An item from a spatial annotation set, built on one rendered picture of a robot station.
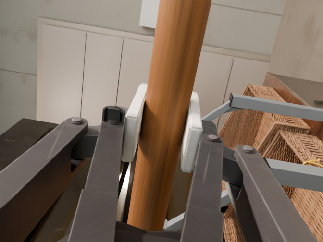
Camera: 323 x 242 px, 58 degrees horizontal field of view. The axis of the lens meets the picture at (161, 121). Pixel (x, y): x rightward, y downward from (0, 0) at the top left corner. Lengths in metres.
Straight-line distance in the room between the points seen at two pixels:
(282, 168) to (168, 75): 0.53
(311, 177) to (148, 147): 0.55
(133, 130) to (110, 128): 0.02
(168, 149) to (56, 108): 3.92
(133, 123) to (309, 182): 0.59
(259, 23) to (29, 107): 3.13
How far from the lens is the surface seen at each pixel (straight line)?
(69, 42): 3.86
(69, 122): 0.16
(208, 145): 0.15
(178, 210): 1.43
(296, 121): 1.37
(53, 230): 1.28
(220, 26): 3.71
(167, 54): 0.17
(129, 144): 0.17
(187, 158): 0.17
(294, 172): 0.69
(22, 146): 1.82
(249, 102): 1.12
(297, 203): 1.36
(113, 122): 0.16
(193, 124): 0.17
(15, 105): 4.40
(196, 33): 0.18
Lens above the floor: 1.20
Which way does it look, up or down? level
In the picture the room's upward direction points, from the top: 80 degrees counter-clockwise
